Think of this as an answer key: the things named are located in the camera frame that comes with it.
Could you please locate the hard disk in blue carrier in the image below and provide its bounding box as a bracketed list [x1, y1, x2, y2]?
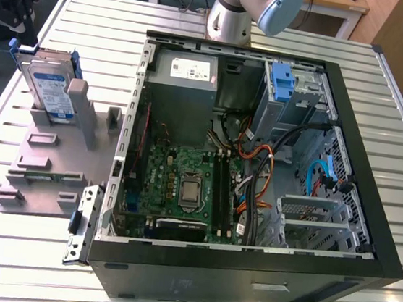
[1, 37, 87, 123]

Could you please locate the grey plastic parts rack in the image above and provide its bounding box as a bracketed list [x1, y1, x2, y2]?
[0, 71, 129, 227]

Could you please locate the grey power supply unit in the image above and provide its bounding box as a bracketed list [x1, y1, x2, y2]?
[139, 46, 223, 149]

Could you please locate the green motherboard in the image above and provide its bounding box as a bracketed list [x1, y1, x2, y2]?
[111, 138, 257, 248]

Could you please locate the CPU socket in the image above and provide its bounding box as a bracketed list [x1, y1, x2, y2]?
[174, 169, 210, 213]

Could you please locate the silver CPU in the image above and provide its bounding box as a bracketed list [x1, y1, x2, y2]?
[180, 180, 202, 203]

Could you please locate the metal optical drive cage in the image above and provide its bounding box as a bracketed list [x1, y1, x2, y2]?
[250, 59, 343, 148]

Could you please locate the black RAM slot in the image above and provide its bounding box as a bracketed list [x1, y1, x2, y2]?
[205, 148, 232, 238]
[213, 148, 242, 239]

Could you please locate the black graphics card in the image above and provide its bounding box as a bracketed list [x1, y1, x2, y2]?
[142, 213, 209, 246]

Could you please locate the light wooden desk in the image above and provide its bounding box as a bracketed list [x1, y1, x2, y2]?
[302, 0, 372, 43]

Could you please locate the black open PC case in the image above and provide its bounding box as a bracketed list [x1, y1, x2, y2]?
[82, 26, 403, 302]

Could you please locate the brown wooden cabinet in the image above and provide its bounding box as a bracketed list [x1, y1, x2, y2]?
[345, 0, 403, 94]

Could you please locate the thin red wire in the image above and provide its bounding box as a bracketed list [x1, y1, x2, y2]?
[128, 98, 154, 180]

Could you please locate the metal card retention bracket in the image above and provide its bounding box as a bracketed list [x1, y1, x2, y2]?
[60, 179, 108, 269]

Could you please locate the blue plastic drive bracket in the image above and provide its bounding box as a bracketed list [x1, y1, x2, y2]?
[268, 62, 297, 104]

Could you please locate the orange wire bundle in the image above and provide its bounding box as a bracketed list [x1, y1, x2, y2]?
[229, 114, 284, 218]

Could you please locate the black cable bundle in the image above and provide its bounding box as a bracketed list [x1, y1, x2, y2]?
[241, 115, 331, 254]

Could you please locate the blue data wire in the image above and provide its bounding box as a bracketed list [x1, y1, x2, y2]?
[304, 153, 343, 201]

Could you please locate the black power connector wire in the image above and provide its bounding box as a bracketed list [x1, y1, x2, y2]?
[329, 178, 357, 197]

